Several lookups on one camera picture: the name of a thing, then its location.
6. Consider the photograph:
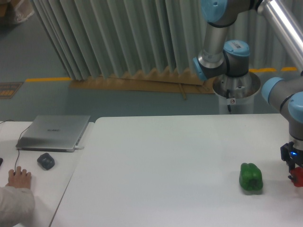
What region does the person's hand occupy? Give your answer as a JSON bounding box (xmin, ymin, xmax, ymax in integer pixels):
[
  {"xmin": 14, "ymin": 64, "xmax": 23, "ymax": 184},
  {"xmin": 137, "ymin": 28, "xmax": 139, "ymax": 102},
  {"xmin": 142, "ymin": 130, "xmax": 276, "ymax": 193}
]
[{"xmin": 6, "ymin": 166, "xmax": 31, "ymax": 189}]

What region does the red bell pepper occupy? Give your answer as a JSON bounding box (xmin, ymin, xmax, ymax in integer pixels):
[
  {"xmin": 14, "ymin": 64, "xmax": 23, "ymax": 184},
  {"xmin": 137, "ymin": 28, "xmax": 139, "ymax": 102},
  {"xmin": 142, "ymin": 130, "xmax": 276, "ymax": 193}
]
[{"xmin": 291, "ymin": 167, "xmax": 303, "ymax": 187}]

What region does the white laptop cable plug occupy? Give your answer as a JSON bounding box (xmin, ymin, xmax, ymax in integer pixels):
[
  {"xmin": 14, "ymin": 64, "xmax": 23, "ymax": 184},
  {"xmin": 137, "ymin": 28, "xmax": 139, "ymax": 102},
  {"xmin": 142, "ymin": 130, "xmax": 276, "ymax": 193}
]
[{"xmin": 75, "ymin": 146, "xmax": 85, "ymax": 150}]

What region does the brown cardboard sheet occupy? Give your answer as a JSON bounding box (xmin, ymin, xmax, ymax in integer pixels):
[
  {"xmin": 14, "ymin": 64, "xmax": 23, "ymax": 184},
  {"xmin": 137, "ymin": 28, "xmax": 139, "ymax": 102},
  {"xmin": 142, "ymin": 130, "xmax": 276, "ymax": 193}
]
[{"xmin": 69, "ymin": 67, "xmax": 214, "ymax": 100}]

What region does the black pedestal cable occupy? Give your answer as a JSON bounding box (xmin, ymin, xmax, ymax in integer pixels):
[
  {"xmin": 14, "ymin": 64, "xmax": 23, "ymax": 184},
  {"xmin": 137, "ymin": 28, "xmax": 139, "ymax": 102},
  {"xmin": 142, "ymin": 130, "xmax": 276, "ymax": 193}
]
[{"xmin": 226, "ymin": 88, "xmax": 232, "ymax": 115}]

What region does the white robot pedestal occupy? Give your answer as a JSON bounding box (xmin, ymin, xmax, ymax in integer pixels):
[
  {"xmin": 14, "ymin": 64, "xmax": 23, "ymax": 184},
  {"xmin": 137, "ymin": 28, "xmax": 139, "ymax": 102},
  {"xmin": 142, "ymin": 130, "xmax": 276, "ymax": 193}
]
[{"xmin": 213, "ymin": 72, "xmax": 261, "ymax": 114}]

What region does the silver laptop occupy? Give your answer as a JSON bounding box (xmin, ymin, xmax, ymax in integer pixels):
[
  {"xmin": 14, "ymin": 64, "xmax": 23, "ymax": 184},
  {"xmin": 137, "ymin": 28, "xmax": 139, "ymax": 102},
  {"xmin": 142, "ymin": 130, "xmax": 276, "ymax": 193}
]
[{"xmin": 16, "ymin": 115, "xmax": 90, "ymax": 152}]

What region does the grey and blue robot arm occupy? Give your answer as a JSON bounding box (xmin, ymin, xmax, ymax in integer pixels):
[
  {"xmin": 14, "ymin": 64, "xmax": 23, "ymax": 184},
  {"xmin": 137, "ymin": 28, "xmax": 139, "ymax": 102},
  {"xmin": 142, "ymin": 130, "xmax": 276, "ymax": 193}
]
[{"xmin": 193, "ymin": 0, "xmax": 303, "ymax": 187}]

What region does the green bell pepper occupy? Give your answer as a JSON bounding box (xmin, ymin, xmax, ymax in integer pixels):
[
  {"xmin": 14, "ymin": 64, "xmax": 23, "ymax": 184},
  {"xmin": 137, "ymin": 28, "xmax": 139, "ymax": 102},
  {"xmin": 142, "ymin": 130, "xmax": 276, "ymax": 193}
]
[{"xmin": 239, "ymin": 163, "xmax": 263, "ymax": 191}]

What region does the white sleeved forearm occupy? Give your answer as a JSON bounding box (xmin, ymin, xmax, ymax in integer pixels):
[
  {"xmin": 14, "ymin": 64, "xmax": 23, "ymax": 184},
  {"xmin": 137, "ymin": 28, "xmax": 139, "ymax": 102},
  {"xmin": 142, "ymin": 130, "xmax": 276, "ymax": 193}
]
[{"xmin": 0, "ymin": 186, "xmax": 35, "ymax": 227}]

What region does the black mouse cable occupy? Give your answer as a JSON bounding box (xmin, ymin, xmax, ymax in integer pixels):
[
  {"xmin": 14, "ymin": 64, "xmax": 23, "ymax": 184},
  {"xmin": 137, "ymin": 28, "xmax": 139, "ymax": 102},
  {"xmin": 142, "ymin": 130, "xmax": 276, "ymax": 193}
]
[{"xmin": 0, "ymin": 120, "xmax": 36, "ymax": 172}]

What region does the green pleated curtain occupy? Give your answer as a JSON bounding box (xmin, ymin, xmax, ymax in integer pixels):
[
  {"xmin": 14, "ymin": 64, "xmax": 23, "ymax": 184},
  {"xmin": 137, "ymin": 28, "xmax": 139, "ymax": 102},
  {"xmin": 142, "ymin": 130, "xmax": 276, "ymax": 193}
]
[{"xmin": 34, "ymin": 0, "xmax": 285, "ymax": 80}]

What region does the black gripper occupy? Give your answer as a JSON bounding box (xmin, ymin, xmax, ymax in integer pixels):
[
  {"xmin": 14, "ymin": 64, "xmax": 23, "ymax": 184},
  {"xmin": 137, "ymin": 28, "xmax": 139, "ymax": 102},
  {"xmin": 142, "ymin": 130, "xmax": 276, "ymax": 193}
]
[{"xmin": 280, "ymin": 141, "xmax": 303, "ymax": 180}]

